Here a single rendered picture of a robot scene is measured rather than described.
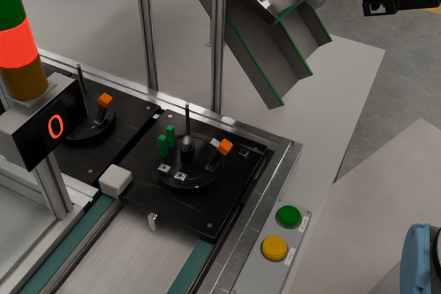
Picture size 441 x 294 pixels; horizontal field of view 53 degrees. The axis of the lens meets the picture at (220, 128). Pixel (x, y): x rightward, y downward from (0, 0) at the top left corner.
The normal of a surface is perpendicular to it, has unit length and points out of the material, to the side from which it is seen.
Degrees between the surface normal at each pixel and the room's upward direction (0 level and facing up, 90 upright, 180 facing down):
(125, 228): 0
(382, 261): 0
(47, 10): 0
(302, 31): 45
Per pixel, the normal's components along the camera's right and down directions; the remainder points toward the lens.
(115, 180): 0.03, -0.70
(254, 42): 0.59, -0.18
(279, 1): 0.36, -0.44
